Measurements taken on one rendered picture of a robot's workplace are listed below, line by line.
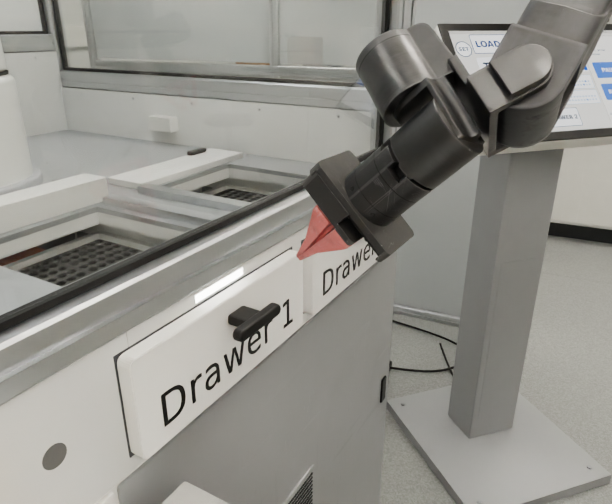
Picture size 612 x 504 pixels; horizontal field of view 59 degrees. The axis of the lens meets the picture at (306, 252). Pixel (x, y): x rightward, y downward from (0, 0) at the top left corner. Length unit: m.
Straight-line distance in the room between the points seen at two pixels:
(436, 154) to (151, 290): 0.27
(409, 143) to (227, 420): 0.40
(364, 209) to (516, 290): 1.14
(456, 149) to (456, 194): 1.80
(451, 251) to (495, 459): 0.90
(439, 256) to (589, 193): 1.41
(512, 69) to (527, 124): 0.05
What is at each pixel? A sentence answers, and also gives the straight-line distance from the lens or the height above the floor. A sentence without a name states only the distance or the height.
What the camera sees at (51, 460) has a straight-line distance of 0.50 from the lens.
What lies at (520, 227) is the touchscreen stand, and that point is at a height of 0.72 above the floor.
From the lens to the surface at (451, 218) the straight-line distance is 2.26.
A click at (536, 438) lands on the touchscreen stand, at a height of 0.04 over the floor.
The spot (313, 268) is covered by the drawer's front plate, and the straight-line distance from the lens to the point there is 0.72.
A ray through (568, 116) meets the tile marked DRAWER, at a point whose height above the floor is 1.00.
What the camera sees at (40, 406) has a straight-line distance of 0.47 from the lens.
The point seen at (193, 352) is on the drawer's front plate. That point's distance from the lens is 0.55.
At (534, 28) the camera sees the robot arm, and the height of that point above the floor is 1.19.
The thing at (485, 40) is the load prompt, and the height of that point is 1.16.
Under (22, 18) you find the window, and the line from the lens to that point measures 0.43.
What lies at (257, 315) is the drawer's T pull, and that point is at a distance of 0.57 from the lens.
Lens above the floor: 1.19
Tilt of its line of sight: 23 degrees down
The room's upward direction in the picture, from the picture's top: straight up
